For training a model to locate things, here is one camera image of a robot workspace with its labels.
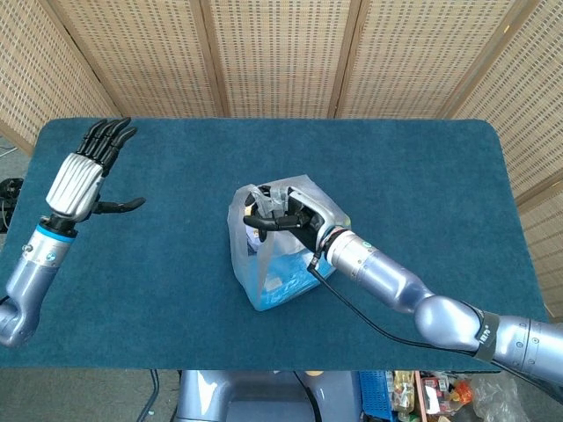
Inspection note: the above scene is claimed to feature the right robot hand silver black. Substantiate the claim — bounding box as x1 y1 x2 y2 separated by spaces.
243 185 340 254

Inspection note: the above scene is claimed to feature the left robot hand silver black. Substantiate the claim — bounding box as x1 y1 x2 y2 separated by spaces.
45 117 147 222

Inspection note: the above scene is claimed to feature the clear plastic shopping bag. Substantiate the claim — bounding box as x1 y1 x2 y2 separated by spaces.
227 174 353 313

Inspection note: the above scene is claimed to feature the crumpled clear plastic bag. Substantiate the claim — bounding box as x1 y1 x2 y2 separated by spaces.
471 375 520 422

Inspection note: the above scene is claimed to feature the black device on floor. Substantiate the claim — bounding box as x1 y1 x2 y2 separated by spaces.
0 178 24 200

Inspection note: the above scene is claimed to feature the blue plastic package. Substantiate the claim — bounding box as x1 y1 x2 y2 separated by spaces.
248 254 335 313

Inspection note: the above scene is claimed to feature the blue carpet table mat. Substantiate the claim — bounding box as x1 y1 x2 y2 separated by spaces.
0 117 556 375

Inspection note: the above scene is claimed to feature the blue plastic crate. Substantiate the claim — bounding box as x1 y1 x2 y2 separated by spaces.
358 370 395 418

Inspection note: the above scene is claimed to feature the blue-grey robot torso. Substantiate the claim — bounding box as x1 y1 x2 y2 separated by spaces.
175 370 364 422

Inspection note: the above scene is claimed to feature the wooden box with snacks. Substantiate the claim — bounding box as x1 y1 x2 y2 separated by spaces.
391 370 457 417

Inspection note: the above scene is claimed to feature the black strap on arm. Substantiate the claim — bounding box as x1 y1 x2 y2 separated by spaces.
474 310 501 362

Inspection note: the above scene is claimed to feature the dark floor cable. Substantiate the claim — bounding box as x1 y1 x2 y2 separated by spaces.
138 368 162 422

